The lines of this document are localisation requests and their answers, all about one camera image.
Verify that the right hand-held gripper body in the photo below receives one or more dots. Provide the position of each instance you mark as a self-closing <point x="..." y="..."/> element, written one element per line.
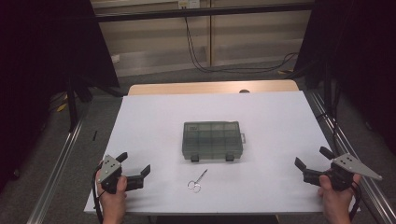
<point x="348" y="165"/>

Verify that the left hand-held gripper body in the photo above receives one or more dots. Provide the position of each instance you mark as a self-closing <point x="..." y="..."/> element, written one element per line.
<point x="109" y="168"/>

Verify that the small silver scissors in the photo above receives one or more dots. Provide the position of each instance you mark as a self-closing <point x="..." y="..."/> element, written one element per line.
<point x="196" y="182"/>

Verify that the grey transparent compartment box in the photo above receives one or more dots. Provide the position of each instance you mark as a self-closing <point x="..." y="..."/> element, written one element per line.
<point x="211" y="141"/>

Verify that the person's left hand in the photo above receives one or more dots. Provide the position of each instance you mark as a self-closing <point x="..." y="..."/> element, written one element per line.
<point x="113" y="202"/>

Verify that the person's right hand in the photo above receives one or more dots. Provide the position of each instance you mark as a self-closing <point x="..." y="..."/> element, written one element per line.
<point x="337" y="202"/>

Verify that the small black floor piece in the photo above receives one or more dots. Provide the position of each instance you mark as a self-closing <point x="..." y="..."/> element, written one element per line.
<point x="95" y="135"/>

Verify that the black metal stand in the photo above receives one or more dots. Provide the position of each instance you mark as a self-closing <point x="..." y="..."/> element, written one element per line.
<point x="73" y="102"/>

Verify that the wooden table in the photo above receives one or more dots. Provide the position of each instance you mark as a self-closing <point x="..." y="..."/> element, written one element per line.
<point x="193" y="87"/>

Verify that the black curtain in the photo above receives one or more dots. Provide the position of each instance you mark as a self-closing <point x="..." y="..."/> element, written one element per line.
<point x="37" y="62"/>
<point x="358" y="56"/>

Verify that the small dark round object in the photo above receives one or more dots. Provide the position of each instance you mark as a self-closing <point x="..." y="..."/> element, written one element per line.
<point x="244" y="91"/>

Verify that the black horizontal bar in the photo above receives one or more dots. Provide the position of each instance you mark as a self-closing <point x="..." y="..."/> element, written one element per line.
<point x="202" y="12"/>

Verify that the white power outlet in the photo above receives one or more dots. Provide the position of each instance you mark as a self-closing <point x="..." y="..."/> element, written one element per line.
<point x="188" y="3"/>

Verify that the metal floor rail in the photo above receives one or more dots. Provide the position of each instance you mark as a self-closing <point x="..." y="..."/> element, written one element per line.
<point x="56" y="174"/>
<point x="373" y="193"/>

